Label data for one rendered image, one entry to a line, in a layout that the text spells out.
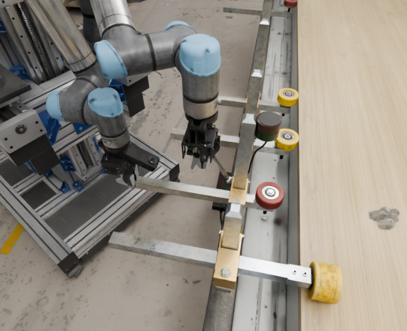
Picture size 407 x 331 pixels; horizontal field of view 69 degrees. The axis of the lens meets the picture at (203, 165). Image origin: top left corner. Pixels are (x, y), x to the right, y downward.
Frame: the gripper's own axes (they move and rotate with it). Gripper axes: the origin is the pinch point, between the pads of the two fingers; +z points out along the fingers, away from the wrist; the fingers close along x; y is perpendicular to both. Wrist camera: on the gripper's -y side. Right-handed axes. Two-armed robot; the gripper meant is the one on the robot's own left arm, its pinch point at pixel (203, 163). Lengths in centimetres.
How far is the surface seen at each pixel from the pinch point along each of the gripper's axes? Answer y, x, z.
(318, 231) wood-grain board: 9.5, 32.9, 9.1
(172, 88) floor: -172, -65, 99
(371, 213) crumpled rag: 1.2, 47.3, 8.6
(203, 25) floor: -309, -64, 99
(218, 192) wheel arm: -0.5, 4.7, 13.0
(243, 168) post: -2.7, 11.2, 2.6
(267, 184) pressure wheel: -2.9, 18.8, 8.4
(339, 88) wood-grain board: -59, 44, 9
